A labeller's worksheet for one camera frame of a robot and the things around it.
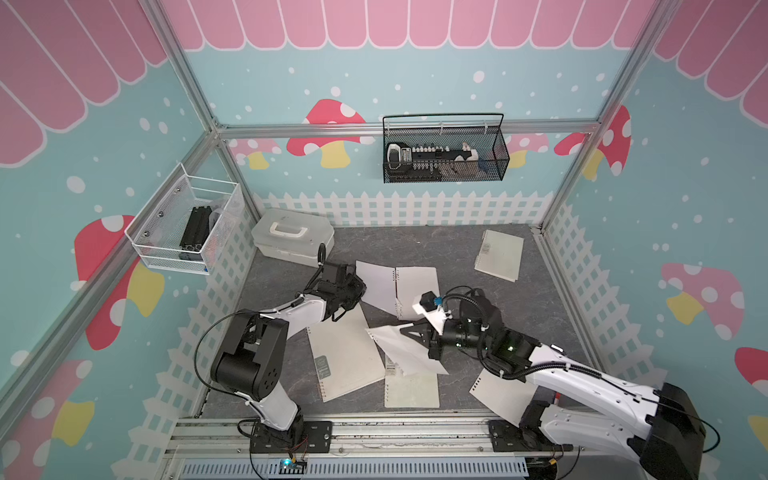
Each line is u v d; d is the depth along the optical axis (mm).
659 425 405
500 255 1099
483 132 901
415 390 800
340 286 773
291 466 727
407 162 872
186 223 726
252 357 466
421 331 635
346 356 867
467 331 596
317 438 744
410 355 726
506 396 803
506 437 753
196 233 699
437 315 604
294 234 1032
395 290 1021
